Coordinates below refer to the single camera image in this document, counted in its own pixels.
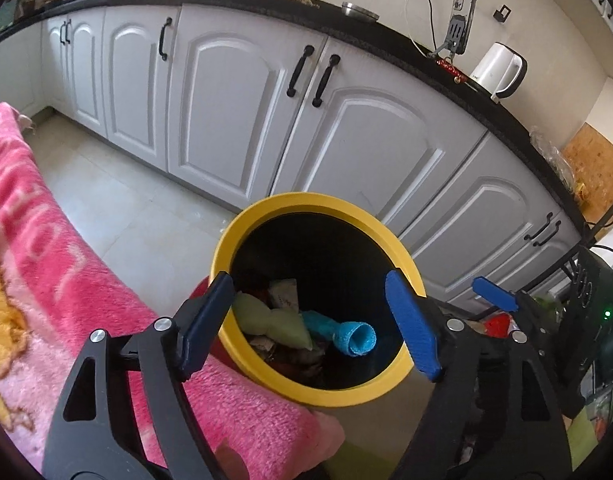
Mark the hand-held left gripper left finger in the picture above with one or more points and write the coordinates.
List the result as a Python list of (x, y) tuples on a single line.
[(206, 325)]

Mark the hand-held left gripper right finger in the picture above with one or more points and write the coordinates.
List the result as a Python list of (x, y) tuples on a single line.
[(411, 325)]

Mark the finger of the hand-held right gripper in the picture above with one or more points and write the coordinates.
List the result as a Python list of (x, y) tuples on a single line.
[(493, 292)]

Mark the blue foam fruit net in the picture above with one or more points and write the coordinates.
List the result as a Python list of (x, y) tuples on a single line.
[(354, 340)]

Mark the pale green foam fruit net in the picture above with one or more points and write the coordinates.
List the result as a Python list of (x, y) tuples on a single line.
[(276, 322)]

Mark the yellow trash bin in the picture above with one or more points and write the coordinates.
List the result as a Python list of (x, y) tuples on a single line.
[(316, 205)]

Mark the red plastic bag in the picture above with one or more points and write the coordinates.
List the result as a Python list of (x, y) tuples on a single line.
[(498, 325)]

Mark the crumpled white paper wrapper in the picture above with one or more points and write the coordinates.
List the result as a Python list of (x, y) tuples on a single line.
[(285, 294)]

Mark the black metal rack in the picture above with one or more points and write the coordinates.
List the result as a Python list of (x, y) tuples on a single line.
[(598, 225)]

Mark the clear plastic bag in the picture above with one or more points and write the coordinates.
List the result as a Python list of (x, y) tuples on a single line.
[(553, 160)]

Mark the pink printed blanket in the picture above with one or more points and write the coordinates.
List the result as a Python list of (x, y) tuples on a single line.
[(61, 270)]

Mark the white kitchen base cabinet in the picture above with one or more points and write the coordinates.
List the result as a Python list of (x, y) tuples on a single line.
[(226, 110)]

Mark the white electric kettle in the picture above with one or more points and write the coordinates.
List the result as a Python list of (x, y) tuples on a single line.
[(496, 70)]

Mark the red beaded trinket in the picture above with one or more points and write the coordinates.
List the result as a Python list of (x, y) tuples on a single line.
[(450, 70)]

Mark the metal phone stand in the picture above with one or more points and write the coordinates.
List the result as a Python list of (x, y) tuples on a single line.
[(451, 40)]

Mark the steel bowl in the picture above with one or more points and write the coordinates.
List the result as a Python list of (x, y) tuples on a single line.
[(359, 11)]

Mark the black wall hook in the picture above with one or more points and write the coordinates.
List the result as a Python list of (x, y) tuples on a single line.
[(502, 14)]

